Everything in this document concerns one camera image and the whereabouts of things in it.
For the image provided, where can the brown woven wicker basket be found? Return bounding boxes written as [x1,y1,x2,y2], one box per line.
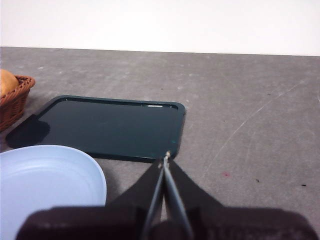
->
[0,74,36,133]

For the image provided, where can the dark rectangular tray with handles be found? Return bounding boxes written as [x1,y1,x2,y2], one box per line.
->
[5,94,186,164]

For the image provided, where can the light blue round plate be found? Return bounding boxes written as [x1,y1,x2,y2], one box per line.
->
[0,144,108,240]

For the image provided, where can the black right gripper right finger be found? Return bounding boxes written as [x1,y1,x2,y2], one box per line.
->
[163,150,223,240]

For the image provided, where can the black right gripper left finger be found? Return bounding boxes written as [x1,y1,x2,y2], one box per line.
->
[107,156,166,240]

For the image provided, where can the yellow-brown potato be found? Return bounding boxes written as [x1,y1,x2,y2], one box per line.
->
[0,69,20,99]

